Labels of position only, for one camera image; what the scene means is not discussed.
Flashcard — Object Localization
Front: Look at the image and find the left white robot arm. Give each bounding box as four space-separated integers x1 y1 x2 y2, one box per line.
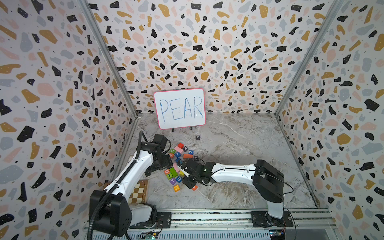
87 132 173 240

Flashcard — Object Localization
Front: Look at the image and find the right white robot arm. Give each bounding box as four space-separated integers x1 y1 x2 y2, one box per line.
178 160 293 228

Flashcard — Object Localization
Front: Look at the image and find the long pink block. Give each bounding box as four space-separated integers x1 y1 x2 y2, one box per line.
174 147 184 154
173 163 180 173

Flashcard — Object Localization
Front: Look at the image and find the long green block left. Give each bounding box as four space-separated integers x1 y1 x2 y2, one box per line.
170 167 179 178

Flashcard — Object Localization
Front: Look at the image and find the blue 9 block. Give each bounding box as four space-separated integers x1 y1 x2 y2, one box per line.
176 176 183 183

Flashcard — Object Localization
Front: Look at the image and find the long orange block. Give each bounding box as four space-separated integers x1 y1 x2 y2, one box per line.
183 154 194 159

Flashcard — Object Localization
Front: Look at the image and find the purple Y block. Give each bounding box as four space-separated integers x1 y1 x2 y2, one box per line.
170 178 177 185

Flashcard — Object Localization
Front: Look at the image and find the orange X block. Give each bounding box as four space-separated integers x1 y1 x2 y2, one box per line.
173 185 181 193

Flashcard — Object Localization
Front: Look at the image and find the wooden chessboard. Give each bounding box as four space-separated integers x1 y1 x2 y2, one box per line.
112 180 149 204

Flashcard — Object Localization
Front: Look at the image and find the pink framed whiteboard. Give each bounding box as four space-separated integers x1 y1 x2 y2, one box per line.
154 88 206 130

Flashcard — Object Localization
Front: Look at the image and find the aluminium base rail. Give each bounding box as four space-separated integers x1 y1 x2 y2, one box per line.
82 207 338 240

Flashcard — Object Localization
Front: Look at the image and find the aluminium corner post left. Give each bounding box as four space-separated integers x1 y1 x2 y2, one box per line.
78 0 138 119

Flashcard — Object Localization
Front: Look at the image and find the aluminium corner post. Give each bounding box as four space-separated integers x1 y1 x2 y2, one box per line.
274 0 344 119
78 0 138 119

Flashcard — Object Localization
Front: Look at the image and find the aluminium corner post right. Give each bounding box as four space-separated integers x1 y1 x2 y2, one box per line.
274 0 344 119

